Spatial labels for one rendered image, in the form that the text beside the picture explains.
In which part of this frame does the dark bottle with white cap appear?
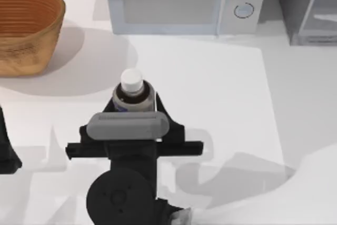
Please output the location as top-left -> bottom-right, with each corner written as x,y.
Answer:
112,69 -> 156,114

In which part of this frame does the pale grey rounded box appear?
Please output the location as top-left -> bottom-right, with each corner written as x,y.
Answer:
86,111 -> 170,140

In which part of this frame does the brown woven basket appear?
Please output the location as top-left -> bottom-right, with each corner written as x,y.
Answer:
0,0 -> 66,77

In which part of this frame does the microwave oven glass door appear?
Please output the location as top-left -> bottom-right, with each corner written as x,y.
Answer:
104,0 -> 227,35

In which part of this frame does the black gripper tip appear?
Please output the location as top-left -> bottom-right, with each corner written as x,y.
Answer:
0,105 -> 23,175

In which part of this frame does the pale microwave oven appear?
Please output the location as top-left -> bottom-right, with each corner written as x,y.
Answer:
102,0 -> 272,36

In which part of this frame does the round microwave knob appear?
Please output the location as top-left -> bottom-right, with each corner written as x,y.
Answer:
233,2 -> 255,19

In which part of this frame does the grey cabinet with dark inside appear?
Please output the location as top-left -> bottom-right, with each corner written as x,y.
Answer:
273,0 -> 337,47

